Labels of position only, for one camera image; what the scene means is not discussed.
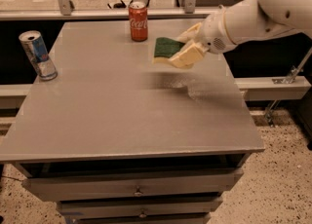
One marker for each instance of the green and yellow sponge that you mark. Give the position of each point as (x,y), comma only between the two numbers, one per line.
(165,48)

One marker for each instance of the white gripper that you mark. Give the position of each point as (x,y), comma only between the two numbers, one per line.
(213,34)

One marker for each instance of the top grey drawer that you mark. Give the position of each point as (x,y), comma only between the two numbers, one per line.
(142,184)

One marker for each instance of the middle grey drawer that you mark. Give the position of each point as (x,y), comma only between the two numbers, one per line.
(141,207)

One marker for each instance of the grey drawer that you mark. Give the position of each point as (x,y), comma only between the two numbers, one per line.
(141,207)
(142,184)

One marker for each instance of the grey drawer cabinet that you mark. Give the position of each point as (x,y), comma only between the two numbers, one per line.
(112,110)

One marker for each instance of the blue silver redbull can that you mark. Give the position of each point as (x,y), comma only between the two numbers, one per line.
(36,51)

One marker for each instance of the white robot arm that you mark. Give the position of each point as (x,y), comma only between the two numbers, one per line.
(249,20)

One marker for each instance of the red coca-cola can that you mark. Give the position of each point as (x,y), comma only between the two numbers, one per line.
(138,21)

